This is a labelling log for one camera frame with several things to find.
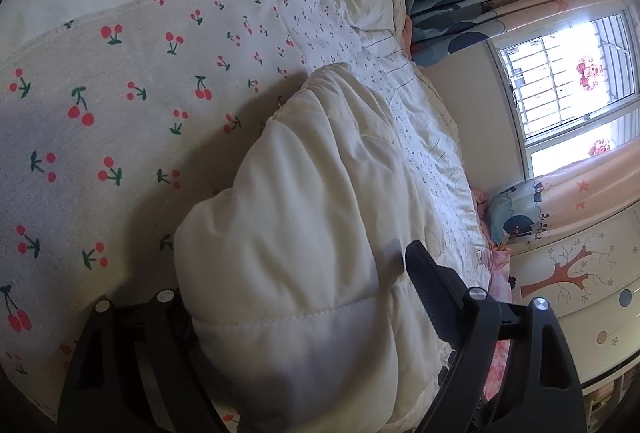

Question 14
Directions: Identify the pink bed sheet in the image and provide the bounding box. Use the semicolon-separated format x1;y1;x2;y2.
404;13;418;61

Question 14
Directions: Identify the window with metal bars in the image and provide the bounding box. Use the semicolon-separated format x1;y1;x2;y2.
492;6;640;179

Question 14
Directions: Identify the pink floral blanket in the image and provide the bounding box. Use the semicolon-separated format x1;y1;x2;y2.
480;243;516;406

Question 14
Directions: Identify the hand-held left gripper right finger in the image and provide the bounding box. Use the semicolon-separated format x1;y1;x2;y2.
405;240;586;433

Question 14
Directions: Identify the cream quilt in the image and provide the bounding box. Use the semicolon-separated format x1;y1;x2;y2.
172;62;493;433

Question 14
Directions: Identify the cherry print bed quilt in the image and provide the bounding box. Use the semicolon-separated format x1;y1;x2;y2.
0;0;501;421

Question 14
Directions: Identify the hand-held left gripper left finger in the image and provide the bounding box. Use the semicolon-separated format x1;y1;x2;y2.
57;288;226;433

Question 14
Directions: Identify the white wardrobe with tree decor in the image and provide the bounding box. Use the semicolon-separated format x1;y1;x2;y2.
505;198;640;433

